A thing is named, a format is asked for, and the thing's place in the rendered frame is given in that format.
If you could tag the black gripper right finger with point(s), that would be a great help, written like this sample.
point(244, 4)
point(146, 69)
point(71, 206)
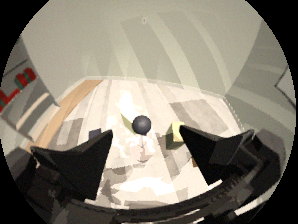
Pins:
point(212, 153)

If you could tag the glass french press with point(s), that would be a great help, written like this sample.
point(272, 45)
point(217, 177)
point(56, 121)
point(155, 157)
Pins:
point(142, 148)

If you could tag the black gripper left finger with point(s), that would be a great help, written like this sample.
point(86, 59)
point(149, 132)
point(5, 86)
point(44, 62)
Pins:
point(82, 166)

